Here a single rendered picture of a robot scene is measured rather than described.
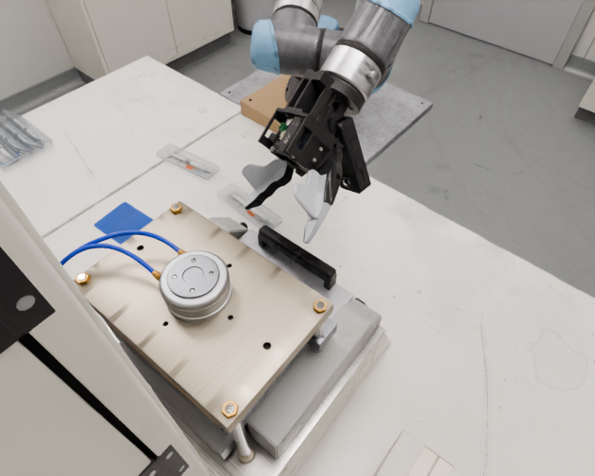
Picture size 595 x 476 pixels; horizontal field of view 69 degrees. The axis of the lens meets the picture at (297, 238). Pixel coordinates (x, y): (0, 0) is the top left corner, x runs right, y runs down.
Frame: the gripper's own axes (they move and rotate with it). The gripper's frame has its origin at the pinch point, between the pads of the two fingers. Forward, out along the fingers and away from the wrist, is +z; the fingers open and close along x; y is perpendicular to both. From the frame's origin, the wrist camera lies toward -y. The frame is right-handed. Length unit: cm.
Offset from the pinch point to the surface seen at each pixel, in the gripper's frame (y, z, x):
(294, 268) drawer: -12.1, 4.3, -5.6
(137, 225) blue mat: -7, 16, -56
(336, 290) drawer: -15.9, 3.7, 1.4
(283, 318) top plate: 1.2, 8.6, 11.2
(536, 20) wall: -199, -202, -123
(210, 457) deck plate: -4.7, 30.5, 6.6
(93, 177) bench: 1, 13, -78
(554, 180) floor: -186, -93, -54
